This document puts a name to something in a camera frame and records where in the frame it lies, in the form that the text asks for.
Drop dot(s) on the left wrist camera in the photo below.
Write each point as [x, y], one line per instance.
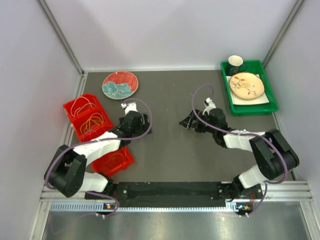
[129, 107]

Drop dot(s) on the aluminium frame rail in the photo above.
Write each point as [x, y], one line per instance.
[287, 191]

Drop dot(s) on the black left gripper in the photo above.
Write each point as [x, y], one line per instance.
[143, 127]

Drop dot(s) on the dark green mug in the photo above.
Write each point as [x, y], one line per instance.
[235, 64]

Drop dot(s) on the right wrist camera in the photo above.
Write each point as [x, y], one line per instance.
[209, 105]

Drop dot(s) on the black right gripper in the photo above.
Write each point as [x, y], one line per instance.
[188, 123]

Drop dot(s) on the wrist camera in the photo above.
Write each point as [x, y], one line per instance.
[209, 105]
[129, 107]

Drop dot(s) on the green plastic bin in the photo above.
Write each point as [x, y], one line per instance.
[255, 67]

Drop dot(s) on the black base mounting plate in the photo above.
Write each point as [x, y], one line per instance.
[179, 194]

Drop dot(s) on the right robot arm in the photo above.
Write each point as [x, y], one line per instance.
[273, 154]

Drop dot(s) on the red compartment tray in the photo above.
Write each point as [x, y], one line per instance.
[89, 121]

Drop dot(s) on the beige bird plate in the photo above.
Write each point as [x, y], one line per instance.
[246, 86]

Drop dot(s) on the red floral plate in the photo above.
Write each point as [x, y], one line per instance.
[120, 85]

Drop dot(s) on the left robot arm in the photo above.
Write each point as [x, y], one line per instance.
[67, 170]

